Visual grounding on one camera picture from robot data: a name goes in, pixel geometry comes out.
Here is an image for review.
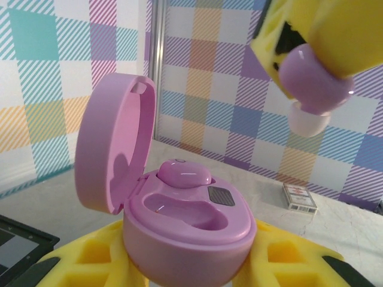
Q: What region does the black grey folding chessboard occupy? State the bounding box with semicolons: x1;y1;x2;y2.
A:
0;213;60;276

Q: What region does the playing card box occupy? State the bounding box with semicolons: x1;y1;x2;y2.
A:
282;182;318;215

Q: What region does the aluminium frame post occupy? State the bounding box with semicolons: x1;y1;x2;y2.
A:
150;0;166;141

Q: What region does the purple earbud charging case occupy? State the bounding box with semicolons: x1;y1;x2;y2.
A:
74;73;259;285

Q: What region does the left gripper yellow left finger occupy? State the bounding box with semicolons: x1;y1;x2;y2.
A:
35;218;152;287

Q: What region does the purple wireless earbud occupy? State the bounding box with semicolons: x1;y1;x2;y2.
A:
157;159;212;189
279;43;356;138

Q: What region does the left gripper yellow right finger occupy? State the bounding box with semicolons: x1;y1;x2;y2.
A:
232;220;383;287

